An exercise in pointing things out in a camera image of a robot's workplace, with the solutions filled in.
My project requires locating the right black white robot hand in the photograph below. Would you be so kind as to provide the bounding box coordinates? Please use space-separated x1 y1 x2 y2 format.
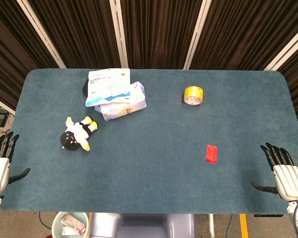
250 142 298 202

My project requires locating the small red packet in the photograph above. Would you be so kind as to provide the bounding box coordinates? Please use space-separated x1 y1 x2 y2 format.
205 144 219 164

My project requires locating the pale round bucket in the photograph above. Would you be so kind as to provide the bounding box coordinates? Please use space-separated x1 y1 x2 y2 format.
51 211 90 238

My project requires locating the black white penguin plush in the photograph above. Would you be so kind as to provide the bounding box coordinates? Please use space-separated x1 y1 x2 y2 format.
60 117 99 152

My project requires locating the floral patterned box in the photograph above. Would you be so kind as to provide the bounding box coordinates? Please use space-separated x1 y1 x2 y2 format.
61 214 87 236

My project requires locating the white table leg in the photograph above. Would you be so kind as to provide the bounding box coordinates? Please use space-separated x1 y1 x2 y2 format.
208 213 216 238

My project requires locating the dark brown pleated curtain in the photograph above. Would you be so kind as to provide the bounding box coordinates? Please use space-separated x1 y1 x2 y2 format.
0 0 59 112
120 0 203 69
191 0 298 71
28 0 122 69

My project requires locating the yellow packing tape roll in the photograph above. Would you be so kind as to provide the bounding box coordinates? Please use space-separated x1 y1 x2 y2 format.
183 86 204 106

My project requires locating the blue felt table cover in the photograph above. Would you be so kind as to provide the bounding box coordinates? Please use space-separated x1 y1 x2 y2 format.
1 68 298 216

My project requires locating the white blue plastic bag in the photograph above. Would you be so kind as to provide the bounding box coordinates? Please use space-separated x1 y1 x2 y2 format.
85 68 131 108

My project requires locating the purple tissue pack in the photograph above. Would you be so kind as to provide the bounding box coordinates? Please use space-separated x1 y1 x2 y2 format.
94 81 147 121

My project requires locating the lilac robot torso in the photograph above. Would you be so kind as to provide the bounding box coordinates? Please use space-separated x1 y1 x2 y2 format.
89 212 197 238

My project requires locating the black cable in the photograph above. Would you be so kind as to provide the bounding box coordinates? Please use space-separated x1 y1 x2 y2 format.
38 211 53 232

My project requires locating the blue cable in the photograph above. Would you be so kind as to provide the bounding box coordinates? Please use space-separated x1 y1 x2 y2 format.
225 214 233 238

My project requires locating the white partition post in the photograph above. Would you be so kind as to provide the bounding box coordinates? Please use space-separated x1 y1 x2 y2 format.
263 23 298 71
16 0 67 69
109 0 129 68
183 0 212 70

